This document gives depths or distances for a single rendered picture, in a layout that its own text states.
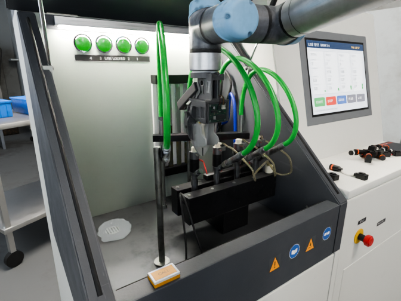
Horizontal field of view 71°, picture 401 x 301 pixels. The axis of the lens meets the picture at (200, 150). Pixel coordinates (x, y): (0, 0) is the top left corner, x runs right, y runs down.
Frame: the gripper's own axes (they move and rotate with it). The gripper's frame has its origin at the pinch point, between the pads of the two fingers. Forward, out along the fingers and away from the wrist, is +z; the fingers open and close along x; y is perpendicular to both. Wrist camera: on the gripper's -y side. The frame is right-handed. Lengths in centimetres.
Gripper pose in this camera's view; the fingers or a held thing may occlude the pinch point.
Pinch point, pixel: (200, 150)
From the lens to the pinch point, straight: 74.1
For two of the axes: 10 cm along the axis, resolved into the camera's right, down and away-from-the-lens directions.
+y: 5.6, 2.3, -8.0
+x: 8.3, -1.6, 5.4
